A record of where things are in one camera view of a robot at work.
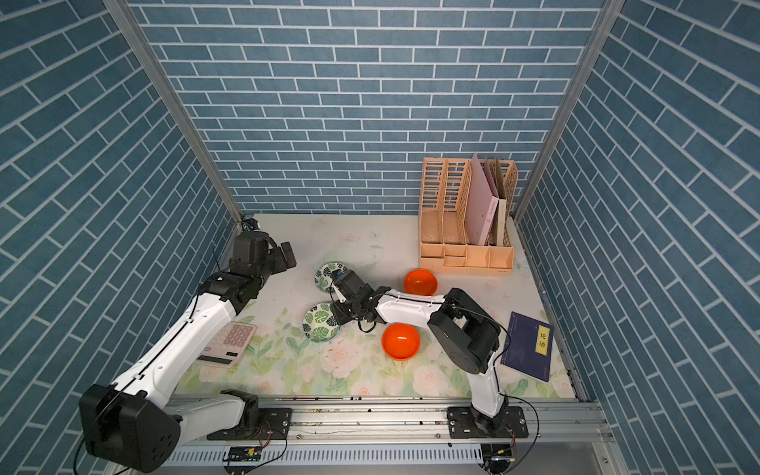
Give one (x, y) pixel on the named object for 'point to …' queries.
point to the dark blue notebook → (528, 345)
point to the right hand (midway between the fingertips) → (336, 310)
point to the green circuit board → (245, 454)
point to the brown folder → (502, 198)
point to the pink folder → (482, 202)
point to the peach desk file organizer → (442, 222)
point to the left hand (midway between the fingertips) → (283, 250)
